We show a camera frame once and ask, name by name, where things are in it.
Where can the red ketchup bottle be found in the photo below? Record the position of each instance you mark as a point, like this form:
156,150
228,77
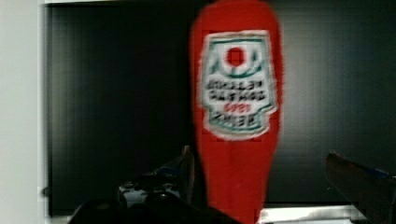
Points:
237,85

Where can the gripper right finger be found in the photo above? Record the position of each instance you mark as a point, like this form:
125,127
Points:
370,190

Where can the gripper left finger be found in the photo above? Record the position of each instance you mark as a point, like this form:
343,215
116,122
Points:
181,169

